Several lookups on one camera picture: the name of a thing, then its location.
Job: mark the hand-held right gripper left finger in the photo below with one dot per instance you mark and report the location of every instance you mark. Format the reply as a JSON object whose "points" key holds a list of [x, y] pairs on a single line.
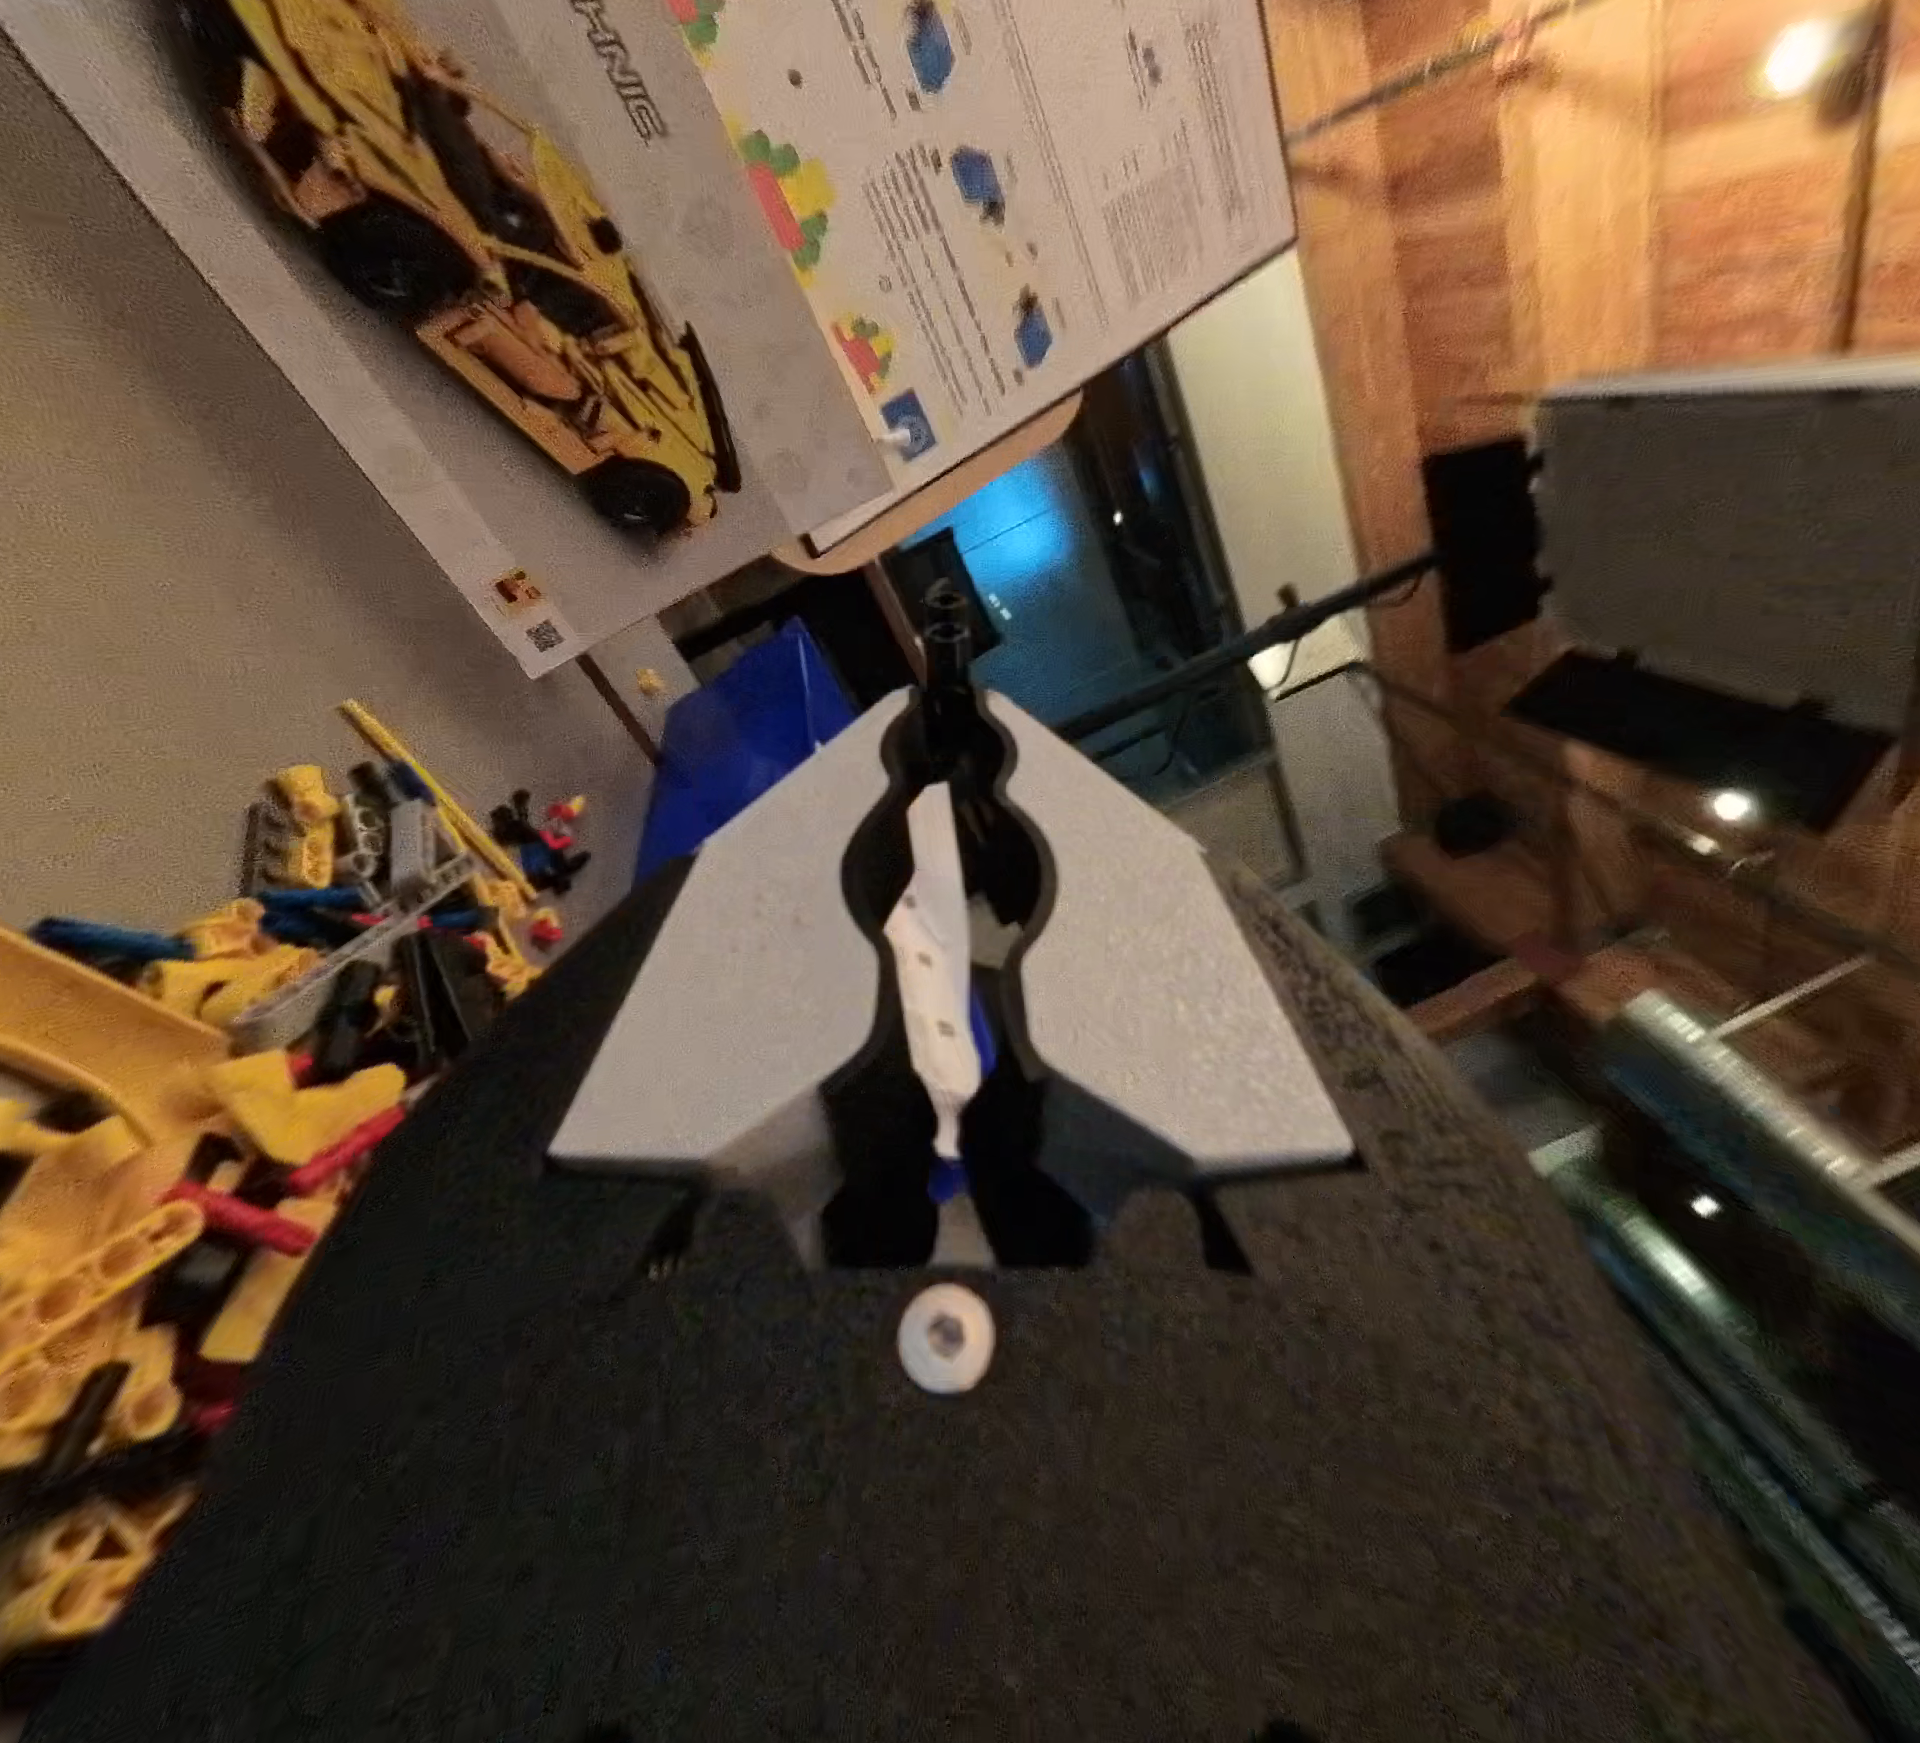
{"points": [[723, 1007]]}

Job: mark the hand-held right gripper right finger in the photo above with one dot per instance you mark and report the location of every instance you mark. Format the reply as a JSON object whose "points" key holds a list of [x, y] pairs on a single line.
{"points": [[1186, 1007]]}

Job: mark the white Technic instruction booklet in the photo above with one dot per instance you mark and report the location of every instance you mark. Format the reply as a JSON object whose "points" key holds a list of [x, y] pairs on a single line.
{"points": [[415, 424]]}

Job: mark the short black brick connector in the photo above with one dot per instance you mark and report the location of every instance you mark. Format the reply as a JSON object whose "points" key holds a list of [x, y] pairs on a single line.
{"points": [[949, 677]]}

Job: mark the pile of building bricks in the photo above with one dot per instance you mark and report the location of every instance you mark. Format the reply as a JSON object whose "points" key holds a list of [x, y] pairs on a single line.
{"points": [[227, 1100]]}

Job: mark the blue plastic bin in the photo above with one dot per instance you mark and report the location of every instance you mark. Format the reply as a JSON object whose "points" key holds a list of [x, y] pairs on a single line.
{"points": [[753, 744]]}

